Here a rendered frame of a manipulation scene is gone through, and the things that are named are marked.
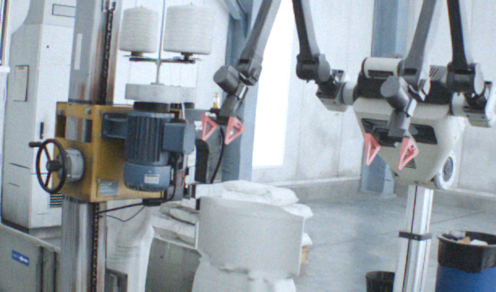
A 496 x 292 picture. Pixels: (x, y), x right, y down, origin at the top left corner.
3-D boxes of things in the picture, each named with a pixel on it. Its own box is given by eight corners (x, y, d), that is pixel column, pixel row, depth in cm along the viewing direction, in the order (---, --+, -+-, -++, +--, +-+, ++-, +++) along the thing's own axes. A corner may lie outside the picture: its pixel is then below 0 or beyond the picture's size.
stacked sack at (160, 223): (232, 233, 603) (234, 216, 602) (178, 242, 550) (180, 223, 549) (195, 224, 628) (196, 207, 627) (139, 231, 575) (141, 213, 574)
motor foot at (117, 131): (146, 142, 237) (148, 115, 236) (118, 142, 228) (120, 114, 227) (128, 139, 243) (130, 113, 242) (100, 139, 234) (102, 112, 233)
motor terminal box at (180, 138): (195, 159, 234) (197, 123, 233) (183, 162, 224) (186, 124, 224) (171, 157, 236) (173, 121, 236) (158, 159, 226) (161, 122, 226)
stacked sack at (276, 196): (301, 206, 620) (303, 189, 619) (268, 210, 587) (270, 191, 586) (242, 194, 663) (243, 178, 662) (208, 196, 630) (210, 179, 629)
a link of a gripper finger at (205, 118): (207, 136, 224) (220, 109, 227) (191, 134, 229) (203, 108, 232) (220, 147, 229) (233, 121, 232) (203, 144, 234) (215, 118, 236)
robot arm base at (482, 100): (472, 81, 237) (462, 112, 233) (464, 67, 231) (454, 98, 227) (494, 83, 231) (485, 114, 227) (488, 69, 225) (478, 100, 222)
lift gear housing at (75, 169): (83, 183, 235) (85, 150, 234) (70, 184, 230) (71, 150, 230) (65, 178, 242) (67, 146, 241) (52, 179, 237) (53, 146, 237)
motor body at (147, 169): (178, 192, 235) (184, 113, 233) (143, 194, 223) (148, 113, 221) (147, 185, 244) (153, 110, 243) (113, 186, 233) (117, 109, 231)
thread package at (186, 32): (222, 58, 243) (226, 7, 242) (186, 54, 231) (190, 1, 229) (187, 57, 254) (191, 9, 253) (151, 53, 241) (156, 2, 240)
